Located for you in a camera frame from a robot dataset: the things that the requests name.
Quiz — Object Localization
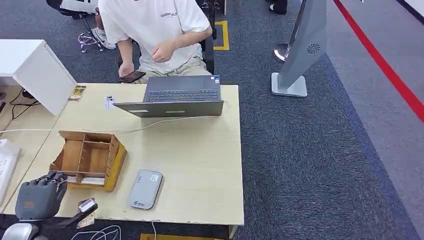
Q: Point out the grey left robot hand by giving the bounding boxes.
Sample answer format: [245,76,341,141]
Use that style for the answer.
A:
[14,171,69,222]

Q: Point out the person's right hand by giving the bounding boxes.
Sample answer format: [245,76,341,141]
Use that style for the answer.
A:
[118,60,135,79]

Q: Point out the person's left hand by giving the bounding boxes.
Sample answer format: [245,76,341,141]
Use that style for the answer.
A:
[151,39,177,64]

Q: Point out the black smartphone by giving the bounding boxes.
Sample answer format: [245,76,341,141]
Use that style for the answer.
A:
[117,70,147,84]

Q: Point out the white printed card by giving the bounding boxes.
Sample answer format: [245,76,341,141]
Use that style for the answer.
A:
[102,95,116,111]

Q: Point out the white flat box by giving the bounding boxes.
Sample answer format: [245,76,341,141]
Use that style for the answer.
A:
[0,138,23,208]

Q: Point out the black office chair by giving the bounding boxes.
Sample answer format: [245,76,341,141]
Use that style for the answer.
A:
[198,32,216,76]

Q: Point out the chrome stool base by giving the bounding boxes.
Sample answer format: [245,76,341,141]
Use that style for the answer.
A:
[77,30,106,54]

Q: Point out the grey open laptop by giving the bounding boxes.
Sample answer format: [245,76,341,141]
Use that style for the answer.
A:
[112,74,225,119]

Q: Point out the brown printed card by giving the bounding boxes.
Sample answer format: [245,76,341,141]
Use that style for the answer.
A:
[76,198,97,230]

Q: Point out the yellow green card pack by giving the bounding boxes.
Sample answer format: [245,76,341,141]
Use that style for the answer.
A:
[68,85,87,102]

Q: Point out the wooden card box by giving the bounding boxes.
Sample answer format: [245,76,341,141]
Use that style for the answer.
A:
[49,130,128,193]

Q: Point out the small yellow floor tape square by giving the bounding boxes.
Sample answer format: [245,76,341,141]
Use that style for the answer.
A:
[213,20,230,52]

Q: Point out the white cabinet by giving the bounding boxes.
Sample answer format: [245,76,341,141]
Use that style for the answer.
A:
[0,39,78,117]

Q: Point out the grey card reader device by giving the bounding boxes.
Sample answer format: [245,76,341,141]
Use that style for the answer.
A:
[127,169,164,211]

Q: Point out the chrome stanchion base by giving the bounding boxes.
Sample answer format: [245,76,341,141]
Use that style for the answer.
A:
[273,42,293,63]

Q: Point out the person's black shoe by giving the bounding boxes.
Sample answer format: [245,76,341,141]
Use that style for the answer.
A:
[266,0,289,16]

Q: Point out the grey standing display panel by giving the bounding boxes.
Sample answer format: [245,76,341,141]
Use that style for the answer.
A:
[271,0,328,99]

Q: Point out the red floor tape line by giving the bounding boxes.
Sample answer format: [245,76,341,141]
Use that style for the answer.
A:
[332,0,424,124]

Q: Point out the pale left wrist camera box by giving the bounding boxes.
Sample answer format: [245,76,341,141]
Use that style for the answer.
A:
[78,198,98,214]

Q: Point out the long white cable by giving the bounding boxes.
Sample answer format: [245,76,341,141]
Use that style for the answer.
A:
[0,100,231,135]

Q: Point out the looped white cables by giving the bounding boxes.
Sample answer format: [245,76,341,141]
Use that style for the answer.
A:
[70,224,122,240]

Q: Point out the black cable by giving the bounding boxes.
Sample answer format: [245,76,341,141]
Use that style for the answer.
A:
[9,87,41,121]

